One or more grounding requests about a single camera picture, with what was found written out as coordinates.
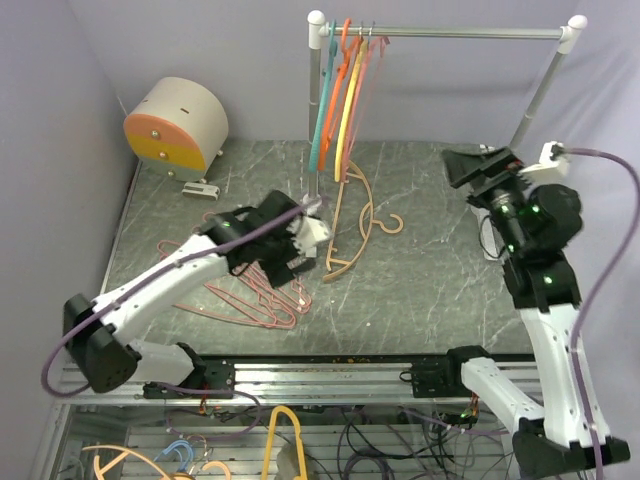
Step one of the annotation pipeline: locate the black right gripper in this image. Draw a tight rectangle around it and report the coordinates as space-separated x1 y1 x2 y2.
441 145 535 253

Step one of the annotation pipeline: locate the peach plastic hanger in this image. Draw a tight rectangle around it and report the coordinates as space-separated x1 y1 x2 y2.
322 161 404 284

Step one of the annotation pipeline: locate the pink plastic hanger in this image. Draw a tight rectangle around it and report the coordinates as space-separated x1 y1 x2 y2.
342 36 390 182

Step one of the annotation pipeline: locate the yellow plastic hanger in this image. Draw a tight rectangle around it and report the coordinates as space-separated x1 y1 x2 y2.
334 18 363 183

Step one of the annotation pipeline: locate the teal plastic hanger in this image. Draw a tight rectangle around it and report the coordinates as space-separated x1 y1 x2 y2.
307 10 336 174

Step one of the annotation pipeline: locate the orange plastic hanger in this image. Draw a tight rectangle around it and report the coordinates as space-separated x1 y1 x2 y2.
317 18 358 171

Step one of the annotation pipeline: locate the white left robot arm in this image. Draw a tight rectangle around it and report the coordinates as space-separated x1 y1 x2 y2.
63 190 331 397

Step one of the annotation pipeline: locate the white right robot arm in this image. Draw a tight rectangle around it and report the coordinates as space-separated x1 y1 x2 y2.
401 142 630 479

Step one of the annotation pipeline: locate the small white remote box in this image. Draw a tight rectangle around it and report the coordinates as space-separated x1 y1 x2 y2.
181 182 220 201

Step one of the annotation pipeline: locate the silver clothes rack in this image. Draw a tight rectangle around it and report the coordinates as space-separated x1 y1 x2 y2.
305 10 588 200

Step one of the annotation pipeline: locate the beige round drawer cabinet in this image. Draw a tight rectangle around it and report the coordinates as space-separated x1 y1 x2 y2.
123 77 229 182

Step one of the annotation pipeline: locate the blue hanger below table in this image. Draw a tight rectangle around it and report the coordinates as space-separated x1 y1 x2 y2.
153 439 195 472

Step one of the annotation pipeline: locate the pink wire hanger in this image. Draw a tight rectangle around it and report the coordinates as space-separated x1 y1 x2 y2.
202 212 309 319
157 239 301 326
173 283 298 330
271 278 312 314

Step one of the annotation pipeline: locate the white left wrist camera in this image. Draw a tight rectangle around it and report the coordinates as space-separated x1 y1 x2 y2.
293 216 333 258

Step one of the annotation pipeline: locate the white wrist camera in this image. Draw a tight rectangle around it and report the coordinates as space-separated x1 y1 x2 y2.
293 216 333 258
520 141 570 185

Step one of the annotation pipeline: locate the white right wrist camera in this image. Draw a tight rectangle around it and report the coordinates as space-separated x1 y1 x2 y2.
520 141 570 185

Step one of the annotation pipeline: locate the aluminium mounting rail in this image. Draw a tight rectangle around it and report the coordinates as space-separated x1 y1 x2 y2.
63 357 471 407

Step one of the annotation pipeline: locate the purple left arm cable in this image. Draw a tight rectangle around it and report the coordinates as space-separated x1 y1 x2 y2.
40 194 331 397

